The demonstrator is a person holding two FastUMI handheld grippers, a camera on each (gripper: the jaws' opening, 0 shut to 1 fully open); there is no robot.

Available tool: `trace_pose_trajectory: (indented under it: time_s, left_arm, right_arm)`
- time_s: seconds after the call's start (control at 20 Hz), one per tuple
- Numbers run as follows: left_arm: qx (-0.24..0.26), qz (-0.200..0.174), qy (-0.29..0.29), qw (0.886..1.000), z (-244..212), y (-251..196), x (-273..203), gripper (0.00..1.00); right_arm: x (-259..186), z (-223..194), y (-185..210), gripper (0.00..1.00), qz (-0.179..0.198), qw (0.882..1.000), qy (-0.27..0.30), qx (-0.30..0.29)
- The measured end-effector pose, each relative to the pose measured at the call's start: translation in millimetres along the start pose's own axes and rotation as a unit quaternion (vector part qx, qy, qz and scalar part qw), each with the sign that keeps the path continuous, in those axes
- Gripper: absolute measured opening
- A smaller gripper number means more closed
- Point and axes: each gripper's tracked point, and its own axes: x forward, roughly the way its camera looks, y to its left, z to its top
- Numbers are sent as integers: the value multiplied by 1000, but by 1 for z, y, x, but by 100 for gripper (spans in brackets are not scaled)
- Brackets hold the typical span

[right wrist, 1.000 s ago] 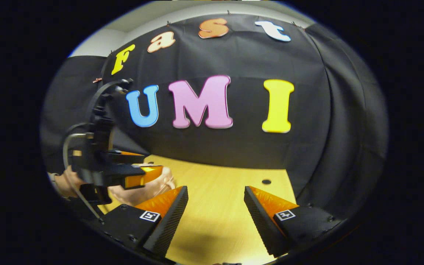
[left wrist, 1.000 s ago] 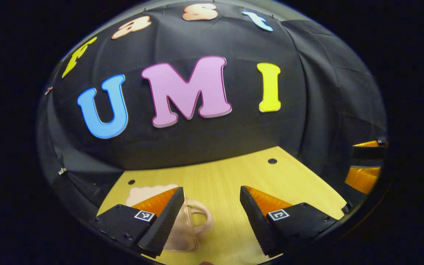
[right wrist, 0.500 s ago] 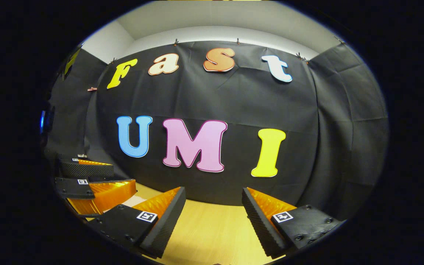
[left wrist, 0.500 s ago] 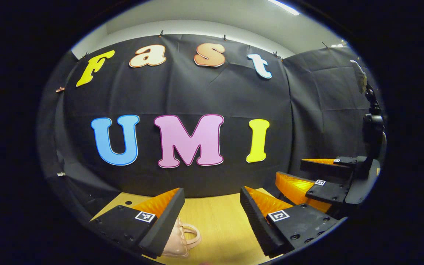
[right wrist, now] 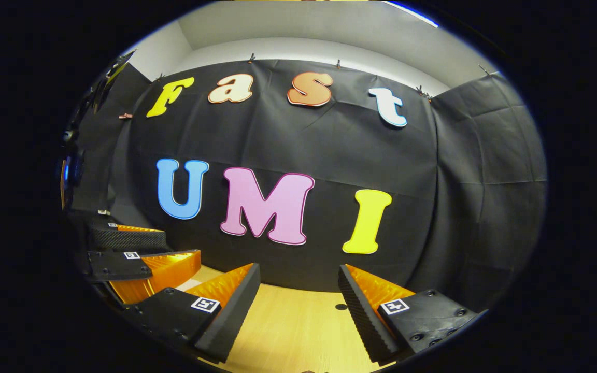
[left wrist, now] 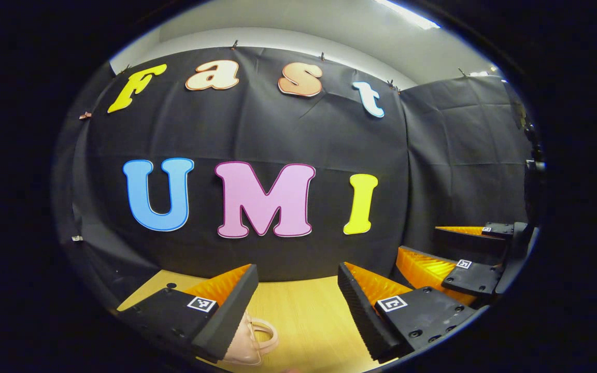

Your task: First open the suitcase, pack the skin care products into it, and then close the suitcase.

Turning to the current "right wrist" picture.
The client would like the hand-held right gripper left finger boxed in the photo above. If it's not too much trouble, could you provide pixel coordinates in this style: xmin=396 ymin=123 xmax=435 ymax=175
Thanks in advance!
xmin=120 ymin=263 xmax=261 ymax=364

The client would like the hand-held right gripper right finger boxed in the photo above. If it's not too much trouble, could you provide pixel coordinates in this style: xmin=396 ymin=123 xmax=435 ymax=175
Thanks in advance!
xmin=338 ymin=264 xmax=486 ymax=364

